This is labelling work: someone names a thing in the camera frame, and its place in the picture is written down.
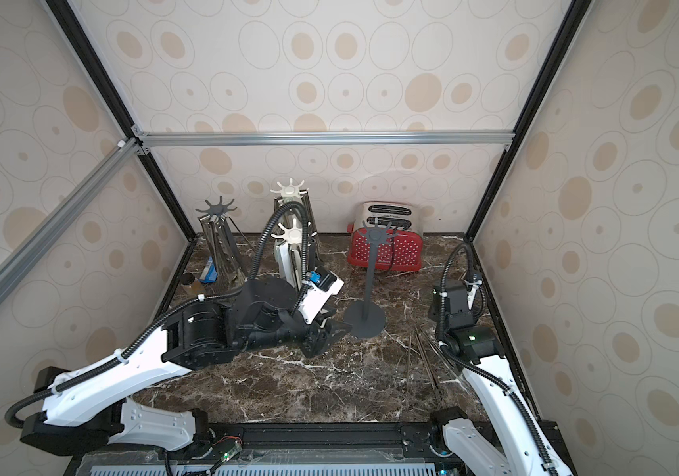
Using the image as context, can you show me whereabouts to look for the white utensil rack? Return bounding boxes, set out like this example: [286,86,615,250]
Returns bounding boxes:
[271,214,319,290]
[271,178,307,209]

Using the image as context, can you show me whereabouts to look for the dark grey rack back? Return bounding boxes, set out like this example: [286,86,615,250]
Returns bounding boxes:
[343,223,397,339]

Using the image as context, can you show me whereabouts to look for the thin steel tongs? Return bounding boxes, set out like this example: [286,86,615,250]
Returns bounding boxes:
[215,217,238,284]

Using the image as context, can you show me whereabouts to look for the dark grey utensil rack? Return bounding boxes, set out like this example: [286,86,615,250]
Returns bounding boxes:
[195,197,257,287]

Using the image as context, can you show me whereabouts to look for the small steel tongs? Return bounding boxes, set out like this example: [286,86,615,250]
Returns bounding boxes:
[274,240,302,290]

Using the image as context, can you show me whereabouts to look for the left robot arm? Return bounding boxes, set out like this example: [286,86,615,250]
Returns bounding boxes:
[4,202,351,456]

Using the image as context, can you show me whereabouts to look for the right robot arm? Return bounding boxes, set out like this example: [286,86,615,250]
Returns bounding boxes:
[430,242,574,475]

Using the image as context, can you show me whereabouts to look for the blue small package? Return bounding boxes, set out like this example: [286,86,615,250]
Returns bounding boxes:
[199,257,219,285]

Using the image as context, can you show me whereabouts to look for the red white toaster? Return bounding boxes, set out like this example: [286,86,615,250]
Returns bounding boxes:
[347,202,424,272]

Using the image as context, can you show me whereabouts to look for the brown spice jar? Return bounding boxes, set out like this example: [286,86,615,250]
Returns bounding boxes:
[179,273,206,297]

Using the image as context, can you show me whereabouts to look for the horizontal aluminium bar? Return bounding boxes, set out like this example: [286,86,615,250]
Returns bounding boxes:
[138,130,515,148]

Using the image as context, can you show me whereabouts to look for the diagonal aluminium bar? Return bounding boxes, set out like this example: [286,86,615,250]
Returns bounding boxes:
[0,138,139,305]

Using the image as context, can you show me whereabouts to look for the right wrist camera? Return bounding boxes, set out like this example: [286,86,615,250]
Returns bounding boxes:
[464,278,482,313]

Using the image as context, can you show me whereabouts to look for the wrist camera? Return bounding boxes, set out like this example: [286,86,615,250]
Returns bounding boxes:
[297,266,345,324]
[464,278,482,313]

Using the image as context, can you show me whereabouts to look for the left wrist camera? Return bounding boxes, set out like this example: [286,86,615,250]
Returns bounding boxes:
[297,266,345,324]

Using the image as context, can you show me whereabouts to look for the toaster black cord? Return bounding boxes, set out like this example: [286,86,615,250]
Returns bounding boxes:
[380,225,406,275]

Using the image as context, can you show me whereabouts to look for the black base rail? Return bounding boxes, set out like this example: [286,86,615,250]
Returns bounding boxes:
[64,420,577,475]

